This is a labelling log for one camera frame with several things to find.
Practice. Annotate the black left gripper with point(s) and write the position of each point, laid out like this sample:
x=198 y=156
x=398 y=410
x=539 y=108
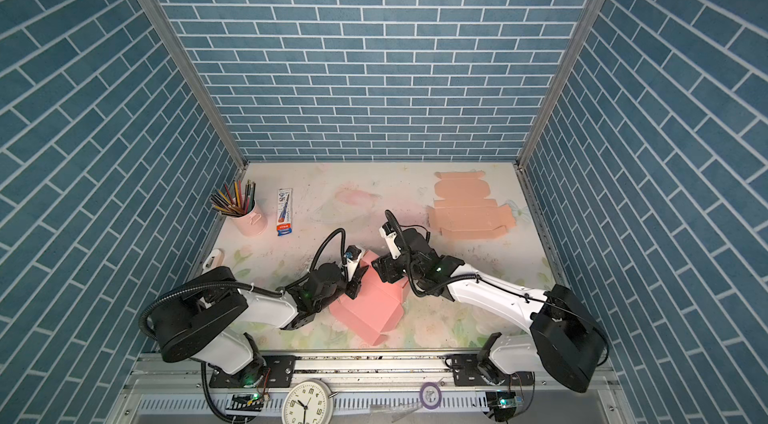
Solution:
x=355 y=283

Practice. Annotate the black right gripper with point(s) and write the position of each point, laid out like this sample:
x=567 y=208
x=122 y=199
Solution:
x=385 y=268

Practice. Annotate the pink cardboard box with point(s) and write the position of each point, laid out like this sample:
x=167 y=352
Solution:
x=377 y=309

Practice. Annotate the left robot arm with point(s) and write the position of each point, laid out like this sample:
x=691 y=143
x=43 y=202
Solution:
x=195 y=321

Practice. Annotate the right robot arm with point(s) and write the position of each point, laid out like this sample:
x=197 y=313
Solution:
x=568 y=341

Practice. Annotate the tan flat cardboard box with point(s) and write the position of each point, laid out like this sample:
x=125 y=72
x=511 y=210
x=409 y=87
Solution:
x=464 y=210

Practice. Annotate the white blue pencil box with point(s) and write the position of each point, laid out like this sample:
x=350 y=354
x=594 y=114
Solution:
x=284 y=212

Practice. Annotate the pink metal pencil bucket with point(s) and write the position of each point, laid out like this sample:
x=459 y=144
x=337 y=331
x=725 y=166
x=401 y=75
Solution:
x=251 y=224

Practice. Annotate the white round object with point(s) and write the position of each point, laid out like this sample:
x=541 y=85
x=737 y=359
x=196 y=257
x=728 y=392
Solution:
x=214 y=260

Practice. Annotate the purple tape roll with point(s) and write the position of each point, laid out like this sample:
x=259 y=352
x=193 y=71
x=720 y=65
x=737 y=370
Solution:
x=430 y=396

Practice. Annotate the bundle of coloured pencils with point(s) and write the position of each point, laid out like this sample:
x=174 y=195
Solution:
x=236 y=200

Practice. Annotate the white wall clock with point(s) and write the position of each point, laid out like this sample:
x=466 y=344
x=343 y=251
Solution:
x=309 y=402

